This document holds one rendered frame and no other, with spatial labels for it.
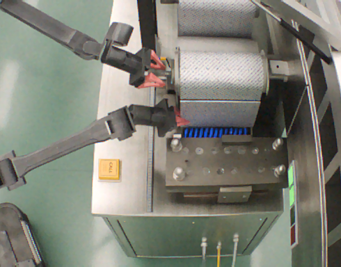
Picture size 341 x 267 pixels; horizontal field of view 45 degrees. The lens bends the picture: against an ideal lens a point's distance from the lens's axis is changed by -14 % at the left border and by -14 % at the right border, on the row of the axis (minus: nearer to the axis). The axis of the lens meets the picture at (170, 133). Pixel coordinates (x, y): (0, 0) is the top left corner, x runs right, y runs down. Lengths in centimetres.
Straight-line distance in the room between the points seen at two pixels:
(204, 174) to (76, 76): 165
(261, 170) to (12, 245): 139
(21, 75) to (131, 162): 163
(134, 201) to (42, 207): 113
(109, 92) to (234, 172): 57
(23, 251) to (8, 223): 18
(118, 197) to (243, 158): 43
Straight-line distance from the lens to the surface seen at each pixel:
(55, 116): 280
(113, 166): 157
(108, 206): 154
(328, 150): 104
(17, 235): 233
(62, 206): 255
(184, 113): 141
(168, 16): 194
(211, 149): 146
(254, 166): 145
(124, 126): 130
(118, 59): 126
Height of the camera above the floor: 235
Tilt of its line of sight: 63 degrees down
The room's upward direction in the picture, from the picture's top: 3 degrees counter-clockwise
